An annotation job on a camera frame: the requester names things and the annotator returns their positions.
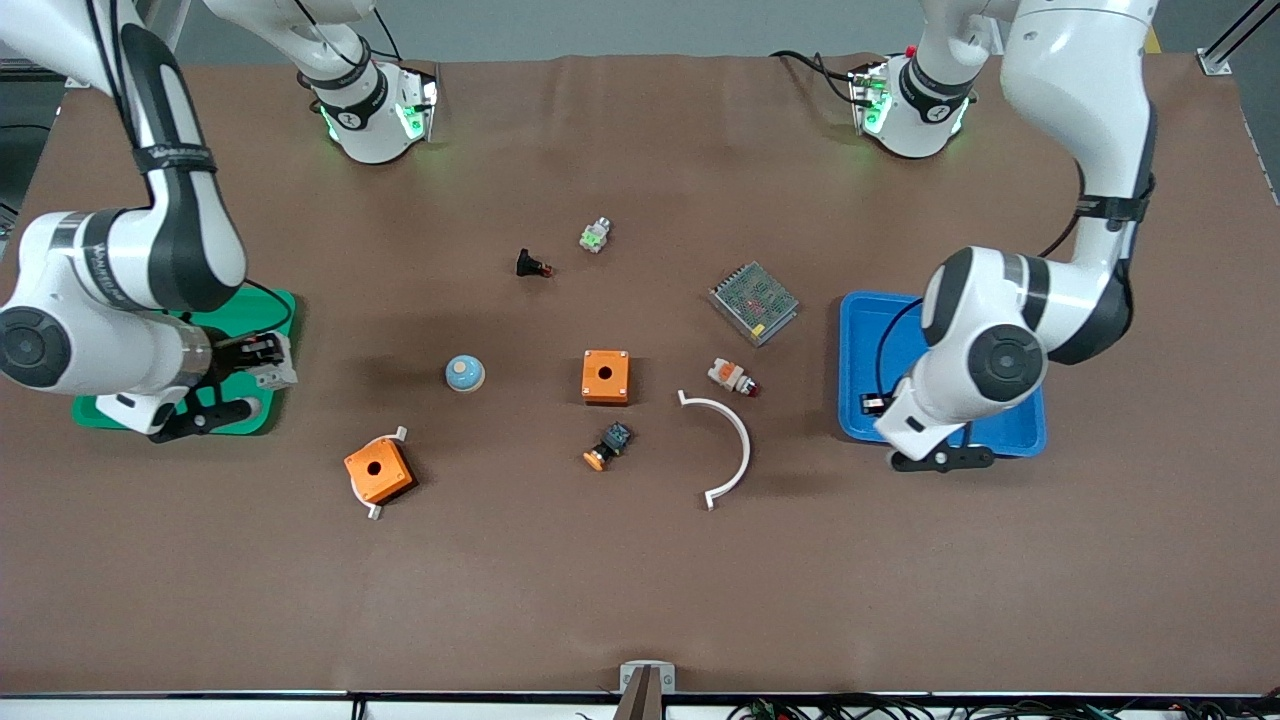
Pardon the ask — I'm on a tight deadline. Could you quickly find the white red circuit breaker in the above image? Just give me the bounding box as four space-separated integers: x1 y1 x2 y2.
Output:
255 338 299 392

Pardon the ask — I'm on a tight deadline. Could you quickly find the green plastic tray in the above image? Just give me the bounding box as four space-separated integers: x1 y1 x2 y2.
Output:
71 288 299 437

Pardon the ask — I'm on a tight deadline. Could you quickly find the orange button box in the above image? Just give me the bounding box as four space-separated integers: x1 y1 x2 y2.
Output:
344 437 417 506
582 349 632 407

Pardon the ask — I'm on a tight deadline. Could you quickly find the orange cap push button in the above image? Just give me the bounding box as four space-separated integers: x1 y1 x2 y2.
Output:
583 421 634 472

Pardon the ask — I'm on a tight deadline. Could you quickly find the metal mesh power supply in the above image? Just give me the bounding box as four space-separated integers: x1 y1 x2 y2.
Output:
708 261 801 348

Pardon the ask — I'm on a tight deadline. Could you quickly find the blue plastic tray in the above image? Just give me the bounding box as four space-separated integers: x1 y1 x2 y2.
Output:
838 290 1049 459

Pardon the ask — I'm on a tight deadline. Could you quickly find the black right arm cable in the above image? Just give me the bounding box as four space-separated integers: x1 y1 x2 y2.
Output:
243 279 298 338

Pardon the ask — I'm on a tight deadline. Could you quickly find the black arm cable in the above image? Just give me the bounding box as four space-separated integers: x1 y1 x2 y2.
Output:
876 158 1091 399
243 279 298 338

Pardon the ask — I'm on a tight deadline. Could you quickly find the white half-ring pipe clamp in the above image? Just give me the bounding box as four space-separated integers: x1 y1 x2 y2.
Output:
677 390 753 512
353 425 411 521

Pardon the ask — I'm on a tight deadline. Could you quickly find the white table edge rail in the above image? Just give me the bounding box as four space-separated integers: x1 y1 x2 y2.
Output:
0 690 1280 720

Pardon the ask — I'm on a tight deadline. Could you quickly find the red push button switch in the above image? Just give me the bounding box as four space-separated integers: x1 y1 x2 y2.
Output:
707 359 761 399

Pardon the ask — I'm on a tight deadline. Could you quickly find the grey metal mount bracket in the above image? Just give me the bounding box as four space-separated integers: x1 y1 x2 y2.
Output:
612 660 678 720

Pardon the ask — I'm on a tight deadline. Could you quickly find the black left base cable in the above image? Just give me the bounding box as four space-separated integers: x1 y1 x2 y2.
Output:
768 48 866 107

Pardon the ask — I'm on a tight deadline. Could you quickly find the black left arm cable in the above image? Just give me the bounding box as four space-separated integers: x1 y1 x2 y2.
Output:
876 158 1091 399

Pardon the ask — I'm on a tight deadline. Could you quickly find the aluminium frame post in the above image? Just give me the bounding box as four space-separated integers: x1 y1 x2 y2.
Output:
1198 0 1280 77

